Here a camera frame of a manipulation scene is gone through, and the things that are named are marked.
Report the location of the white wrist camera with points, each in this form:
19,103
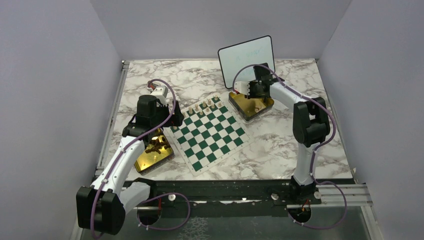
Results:
242,87
160,92

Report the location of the green white chess mat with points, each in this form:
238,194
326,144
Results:
204,141

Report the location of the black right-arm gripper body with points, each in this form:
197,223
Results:
254,92

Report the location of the gold tin with white pieces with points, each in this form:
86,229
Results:
250,109

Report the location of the small whiteboard with stand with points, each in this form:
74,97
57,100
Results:
235,57

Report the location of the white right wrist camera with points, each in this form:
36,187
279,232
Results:
242,87

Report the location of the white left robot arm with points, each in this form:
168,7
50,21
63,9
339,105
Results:
102,207

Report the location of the gold tin with dark pieces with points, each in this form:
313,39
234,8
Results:
157,153

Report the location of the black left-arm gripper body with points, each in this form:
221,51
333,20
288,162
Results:
174,119

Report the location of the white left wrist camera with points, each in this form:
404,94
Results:
160,92

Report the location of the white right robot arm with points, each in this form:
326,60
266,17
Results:
310,125

